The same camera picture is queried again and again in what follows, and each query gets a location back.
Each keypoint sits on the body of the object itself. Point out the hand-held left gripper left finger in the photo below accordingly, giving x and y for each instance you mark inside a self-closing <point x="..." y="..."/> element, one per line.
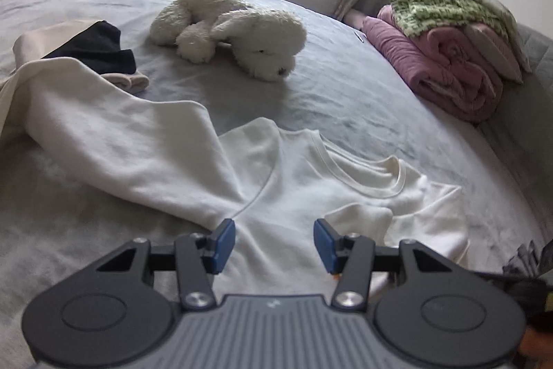
<point x="224" y="243"/>

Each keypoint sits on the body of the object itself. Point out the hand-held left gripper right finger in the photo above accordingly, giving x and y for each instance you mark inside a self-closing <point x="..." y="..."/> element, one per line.
<point x="325" y="243"/>

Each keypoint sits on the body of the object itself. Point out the cream long-sleeved sweatshirt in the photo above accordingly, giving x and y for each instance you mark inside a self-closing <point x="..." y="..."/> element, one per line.
<point x="151" y="148"/>

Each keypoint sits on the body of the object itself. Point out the stack of folded dark and beige clothes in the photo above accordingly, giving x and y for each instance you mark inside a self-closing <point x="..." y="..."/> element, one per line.
<point x="95" y="44"/>

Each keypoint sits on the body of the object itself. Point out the bed with grey sheet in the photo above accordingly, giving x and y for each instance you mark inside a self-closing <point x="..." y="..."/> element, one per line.
<point x="345" y="101"/>

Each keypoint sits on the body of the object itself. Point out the grey quilted headboard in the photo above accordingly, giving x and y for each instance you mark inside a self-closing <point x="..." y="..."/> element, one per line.
<point x="531" y="114"/>

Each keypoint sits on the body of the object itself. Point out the pink folded quilt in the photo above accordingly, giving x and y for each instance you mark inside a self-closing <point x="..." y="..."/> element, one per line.
<point x="440" y="70"/>

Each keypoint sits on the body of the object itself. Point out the white plush dog toy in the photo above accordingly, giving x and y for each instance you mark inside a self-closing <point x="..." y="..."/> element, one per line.
<point x="242" y="32"/>

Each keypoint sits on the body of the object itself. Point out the pink bolster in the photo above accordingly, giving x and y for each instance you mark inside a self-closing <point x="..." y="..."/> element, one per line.
<point x="356" y="18"/>

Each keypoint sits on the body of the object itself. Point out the pink pillow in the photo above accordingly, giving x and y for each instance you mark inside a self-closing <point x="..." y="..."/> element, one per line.
<point x="497" y="49"/>

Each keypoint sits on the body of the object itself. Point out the grey pillow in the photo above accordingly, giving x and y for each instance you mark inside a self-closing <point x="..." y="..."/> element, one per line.
<point x="512" y="23"/>

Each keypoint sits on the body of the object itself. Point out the green patterned blanket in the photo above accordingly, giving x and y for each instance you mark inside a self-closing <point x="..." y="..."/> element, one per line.
<point x="432" y="1"/>

